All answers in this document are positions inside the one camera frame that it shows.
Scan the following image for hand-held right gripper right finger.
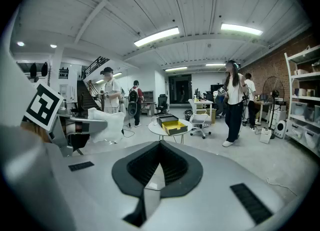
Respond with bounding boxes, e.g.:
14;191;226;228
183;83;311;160
147;140;287;231

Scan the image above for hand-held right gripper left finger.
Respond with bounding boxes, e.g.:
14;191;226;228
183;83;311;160
46;140;163;231

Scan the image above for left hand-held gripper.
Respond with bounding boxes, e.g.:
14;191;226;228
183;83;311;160
23;79;109;158

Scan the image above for yellow-lined black box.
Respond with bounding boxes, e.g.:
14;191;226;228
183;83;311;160
158;113;189;136

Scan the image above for person's left forearm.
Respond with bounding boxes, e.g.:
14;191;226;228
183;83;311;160
20;121;52;143

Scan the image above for white box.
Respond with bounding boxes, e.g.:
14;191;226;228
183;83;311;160
259;127;273;144

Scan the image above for white shelving unit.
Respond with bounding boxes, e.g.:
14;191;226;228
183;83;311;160
283;44;320;159

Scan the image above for dark staircase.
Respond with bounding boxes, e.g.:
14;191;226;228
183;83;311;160
76;55;111;112

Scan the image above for black speaker on stand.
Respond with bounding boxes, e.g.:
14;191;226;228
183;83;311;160
127;101;138;129

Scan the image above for grey cabinet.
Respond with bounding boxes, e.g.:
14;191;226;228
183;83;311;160
141;90;156;117

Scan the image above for round white table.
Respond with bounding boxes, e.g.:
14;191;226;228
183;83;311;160
147;118;194;146

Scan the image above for white office chair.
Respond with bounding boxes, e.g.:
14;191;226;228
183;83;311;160
188;98;213;140

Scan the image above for black office chair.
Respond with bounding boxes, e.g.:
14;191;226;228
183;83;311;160
155;93;169;116

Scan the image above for white round appliance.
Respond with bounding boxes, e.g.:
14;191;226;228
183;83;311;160
273;119;288;140

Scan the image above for black standing fan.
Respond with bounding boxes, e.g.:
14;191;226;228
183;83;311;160
262;75;286;140

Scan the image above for white cable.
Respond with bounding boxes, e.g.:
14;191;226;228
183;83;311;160
265;176;299;198

